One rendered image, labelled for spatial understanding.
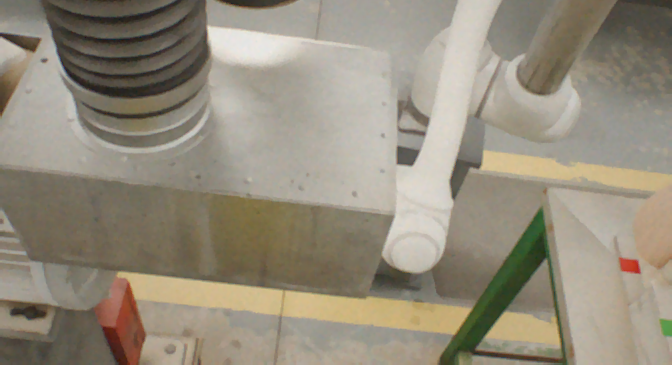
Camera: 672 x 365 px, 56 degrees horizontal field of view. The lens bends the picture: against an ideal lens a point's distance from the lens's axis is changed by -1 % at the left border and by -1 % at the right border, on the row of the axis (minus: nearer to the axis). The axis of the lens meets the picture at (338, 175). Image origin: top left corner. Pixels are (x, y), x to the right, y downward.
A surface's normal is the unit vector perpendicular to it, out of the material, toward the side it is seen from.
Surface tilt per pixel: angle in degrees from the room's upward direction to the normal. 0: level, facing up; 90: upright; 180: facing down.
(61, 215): 90
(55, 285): 76
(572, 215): 0
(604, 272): 0
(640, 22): 0
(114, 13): 51
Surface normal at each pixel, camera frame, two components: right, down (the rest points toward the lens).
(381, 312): 0.12, -0.60
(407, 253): -0.03, 0.50
